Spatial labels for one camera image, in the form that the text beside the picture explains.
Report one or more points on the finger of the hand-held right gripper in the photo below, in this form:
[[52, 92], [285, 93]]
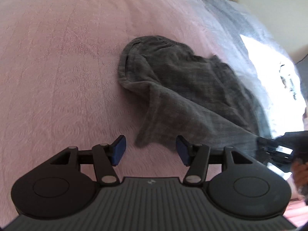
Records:
[[267, 142], [267, 157]]

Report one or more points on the person's right hand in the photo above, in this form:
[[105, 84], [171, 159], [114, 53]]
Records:
[[300, 176]]

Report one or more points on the pink bedspread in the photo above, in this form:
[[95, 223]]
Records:
[[62, 72]]

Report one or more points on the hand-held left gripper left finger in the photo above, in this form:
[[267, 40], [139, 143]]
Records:
[[119, 148]]

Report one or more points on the grey checked garment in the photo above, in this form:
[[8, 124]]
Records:
[[182, 86]]

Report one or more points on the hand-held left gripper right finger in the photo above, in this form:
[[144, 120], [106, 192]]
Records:
[[182, 149]]

